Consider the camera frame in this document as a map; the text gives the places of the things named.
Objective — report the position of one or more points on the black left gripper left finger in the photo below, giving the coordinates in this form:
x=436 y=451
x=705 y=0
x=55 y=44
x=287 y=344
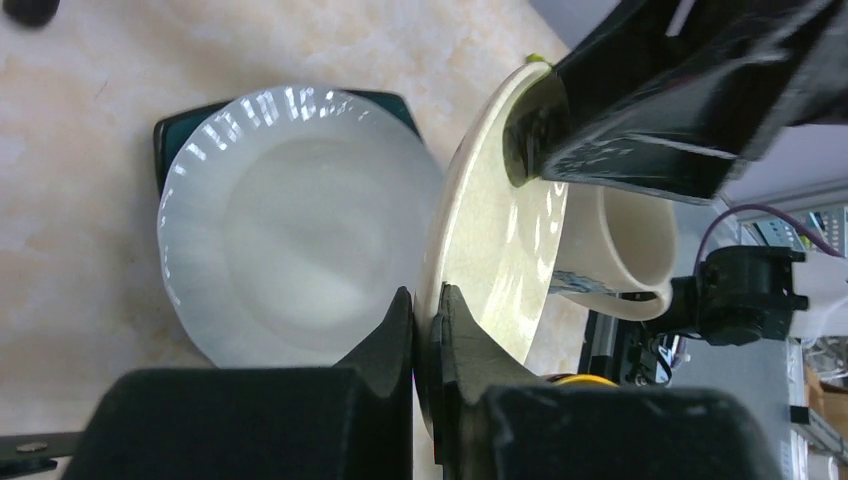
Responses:
x=351 y=420

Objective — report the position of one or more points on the black wire dish rack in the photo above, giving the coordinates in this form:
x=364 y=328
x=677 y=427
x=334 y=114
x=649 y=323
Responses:
x=30 y=454

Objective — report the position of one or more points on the yellow bowl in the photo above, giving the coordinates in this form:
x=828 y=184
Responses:
x=581 y=379

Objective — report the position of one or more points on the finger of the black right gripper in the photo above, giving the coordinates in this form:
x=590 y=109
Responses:
x=677 y=116

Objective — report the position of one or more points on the white plate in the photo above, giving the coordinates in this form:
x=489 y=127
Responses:
x=288 y=219

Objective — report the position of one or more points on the cream floral plate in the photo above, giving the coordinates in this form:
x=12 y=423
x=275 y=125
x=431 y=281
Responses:
x=496 y=233

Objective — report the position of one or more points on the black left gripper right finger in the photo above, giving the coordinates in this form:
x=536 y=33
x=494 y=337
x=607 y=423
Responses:
x=494 y=419

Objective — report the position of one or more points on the beige mug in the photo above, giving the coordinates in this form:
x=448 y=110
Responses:
x=617 y=252

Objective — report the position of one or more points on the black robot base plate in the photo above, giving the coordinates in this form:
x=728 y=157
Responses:
x=625 y=352

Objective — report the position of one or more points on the black music stand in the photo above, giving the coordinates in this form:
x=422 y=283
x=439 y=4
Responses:
x=32 y=14

